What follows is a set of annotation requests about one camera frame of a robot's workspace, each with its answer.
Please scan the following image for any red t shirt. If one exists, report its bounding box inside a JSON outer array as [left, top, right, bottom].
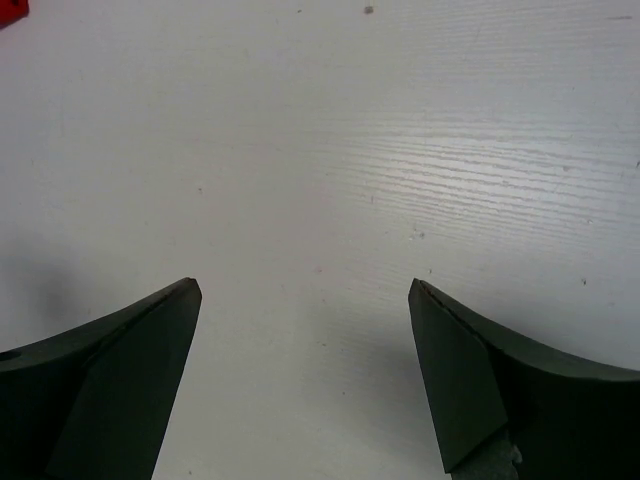
[[0, 0, 30, 29]]

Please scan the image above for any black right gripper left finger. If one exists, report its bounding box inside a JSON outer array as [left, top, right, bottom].
[[1, 278, 202, 479]]

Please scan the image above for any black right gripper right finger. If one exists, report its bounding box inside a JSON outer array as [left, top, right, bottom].
[[408, 280, 639, 479]]

